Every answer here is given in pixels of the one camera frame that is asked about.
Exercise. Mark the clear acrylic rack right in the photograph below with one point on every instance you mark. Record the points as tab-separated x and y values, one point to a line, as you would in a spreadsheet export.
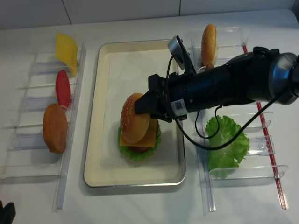
259	166

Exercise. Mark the yellow cheese slice in rack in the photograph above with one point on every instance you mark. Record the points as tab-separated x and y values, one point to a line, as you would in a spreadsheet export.
66	52

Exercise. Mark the yellow cheese slice on burger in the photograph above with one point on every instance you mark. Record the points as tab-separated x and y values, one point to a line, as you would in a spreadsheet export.
148	140

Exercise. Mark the clear acrylic rack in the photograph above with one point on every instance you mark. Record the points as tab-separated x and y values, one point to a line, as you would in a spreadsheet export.
26	155
259	166

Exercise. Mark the brown meat patty on burger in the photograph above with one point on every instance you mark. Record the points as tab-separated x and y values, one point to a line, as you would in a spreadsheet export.
138	148

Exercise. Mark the white paper tray liner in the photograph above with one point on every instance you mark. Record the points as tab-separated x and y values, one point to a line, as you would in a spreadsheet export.
128	74

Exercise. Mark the sesame bun in rack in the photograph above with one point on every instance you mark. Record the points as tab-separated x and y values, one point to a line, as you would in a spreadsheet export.
209	46

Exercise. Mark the black object bottom left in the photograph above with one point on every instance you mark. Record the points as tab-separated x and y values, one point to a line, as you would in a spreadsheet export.
7	213

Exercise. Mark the brown bun half left rack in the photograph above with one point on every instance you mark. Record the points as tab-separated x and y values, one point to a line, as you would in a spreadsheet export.
55	128

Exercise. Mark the red tomato slice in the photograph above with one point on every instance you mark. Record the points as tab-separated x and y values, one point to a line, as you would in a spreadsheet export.
63	91

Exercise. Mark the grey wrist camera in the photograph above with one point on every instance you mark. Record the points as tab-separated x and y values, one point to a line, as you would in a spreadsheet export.
181	56

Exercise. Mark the green lettuce on burger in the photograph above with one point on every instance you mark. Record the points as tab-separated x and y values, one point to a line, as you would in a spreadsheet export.
135	155

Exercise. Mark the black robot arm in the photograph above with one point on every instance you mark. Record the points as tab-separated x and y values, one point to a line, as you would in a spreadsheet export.
261	75

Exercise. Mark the sesame bun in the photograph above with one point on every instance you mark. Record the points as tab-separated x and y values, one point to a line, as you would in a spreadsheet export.
133	126
209	46

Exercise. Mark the clear acrylic rack left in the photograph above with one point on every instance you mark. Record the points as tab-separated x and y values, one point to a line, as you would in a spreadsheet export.
26	155

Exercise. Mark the sesame bun top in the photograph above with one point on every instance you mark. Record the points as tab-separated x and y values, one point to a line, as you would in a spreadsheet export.
133	126

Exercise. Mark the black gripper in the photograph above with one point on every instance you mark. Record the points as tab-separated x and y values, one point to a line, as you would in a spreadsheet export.
156	102

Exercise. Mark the cream metal tray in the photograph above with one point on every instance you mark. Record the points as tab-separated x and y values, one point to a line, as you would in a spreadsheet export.
96	174

